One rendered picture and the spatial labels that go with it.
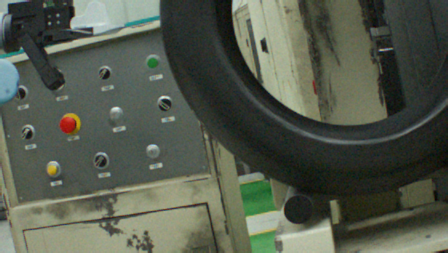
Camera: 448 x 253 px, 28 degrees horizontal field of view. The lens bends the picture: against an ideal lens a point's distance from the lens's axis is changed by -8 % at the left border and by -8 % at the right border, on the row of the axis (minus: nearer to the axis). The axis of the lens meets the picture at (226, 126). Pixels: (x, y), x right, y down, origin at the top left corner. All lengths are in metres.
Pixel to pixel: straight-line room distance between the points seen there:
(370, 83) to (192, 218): 0.61
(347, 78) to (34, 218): 0.89
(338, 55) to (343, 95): 0.08
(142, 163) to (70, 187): 0.19
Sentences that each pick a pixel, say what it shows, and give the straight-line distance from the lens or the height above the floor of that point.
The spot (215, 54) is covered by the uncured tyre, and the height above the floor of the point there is 1.15.
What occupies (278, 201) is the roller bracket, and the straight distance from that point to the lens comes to 1.74.
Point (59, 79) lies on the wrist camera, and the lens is 1.53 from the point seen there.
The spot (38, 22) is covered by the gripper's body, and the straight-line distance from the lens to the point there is 1.53.
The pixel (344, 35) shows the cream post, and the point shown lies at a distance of 1.75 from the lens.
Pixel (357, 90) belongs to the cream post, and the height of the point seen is 1.04.
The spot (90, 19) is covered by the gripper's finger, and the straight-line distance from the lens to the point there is 1.52.
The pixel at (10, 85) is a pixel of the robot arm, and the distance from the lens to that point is 1.44.
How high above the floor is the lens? 1.11
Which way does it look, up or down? 3 degrees down
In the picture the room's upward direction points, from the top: 11 degrees counter-clockwise
